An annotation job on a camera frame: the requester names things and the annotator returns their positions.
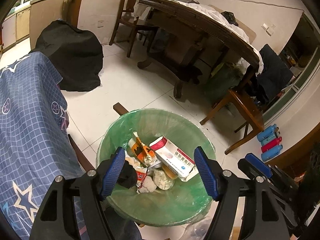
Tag clear plastic bag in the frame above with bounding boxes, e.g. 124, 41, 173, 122
152, 170, 175, 191

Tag kitchen base cabinets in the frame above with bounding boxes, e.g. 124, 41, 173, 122
1, 0, 63, 52

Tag wooden chair by wall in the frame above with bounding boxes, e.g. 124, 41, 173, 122
109, 0, 158, 57

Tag black cloth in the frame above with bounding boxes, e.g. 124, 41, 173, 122
117, 161, 137, 189

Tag green-lined trash bin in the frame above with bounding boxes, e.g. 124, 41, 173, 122
96, 108, 217, 228

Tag blue and red bottles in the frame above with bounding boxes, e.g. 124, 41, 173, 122
257, 124, 283, 162

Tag wooden chair near bin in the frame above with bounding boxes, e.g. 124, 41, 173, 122
200, 89, 265, 155

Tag orange white wrapper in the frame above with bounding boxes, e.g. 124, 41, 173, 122
129, 131, 157, 166

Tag black bag on floor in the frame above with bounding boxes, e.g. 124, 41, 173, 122
31, 20, 104, 92

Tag blue star-pattern tablecloth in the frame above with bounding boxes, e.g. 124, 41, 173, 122
1, 52, 82, 239

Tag white red medicine box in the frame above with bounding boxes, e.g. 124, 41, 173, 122
149, 137, 199, 182

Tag red white snack wrapper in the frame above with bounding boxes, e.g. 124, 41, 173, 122
136, 169, 148, 189

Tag dark wooden dining table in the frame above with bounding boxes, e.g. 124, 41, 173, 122
137, 7, 255, 99

